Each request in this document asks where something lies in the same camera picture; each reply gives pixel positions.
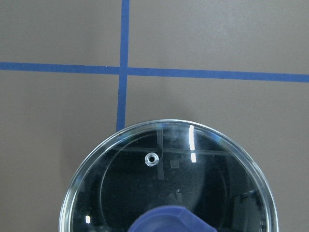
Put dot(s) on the glass lid blue knob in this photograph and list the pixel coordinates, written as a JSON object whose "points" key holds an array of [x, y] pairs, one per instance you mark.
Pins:
{"points": [[168, 176]]}

